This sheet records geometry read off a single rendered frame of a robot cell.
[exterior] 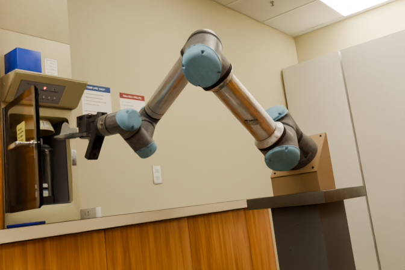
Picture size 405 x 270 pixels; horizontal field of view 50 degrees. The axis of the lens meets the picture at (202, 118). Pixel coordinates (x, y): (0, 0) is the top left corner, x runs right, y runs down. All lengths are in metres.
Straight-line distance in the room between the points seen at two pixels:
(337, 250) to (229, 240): 0.69
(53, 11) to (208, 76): 1.01
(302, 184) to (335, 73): 2.72
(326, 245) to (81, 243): 0.83
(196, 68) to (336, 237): 0.80
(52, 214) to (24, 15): 0.82
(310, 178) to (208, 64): 0.61
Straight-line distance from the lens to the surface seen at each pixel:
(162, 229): 1.85
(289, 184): 1.67
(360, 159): 4.19
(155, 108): 1.55
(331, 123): 4.24
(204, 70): 1.27
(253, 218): 2.37
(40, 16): 2.04
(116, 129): 1.48
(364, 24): 4.78
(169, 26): 3.31
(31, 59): 1.81
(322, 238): 1.58
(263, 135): 1.42
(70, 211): 1.90
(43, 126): 1.90
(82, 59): 2.66
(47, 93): 1.85
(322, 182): 1.64
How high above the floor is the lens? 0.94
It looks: 11 degrees up
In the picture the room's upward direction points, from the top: 7 degrees counter-clockwise
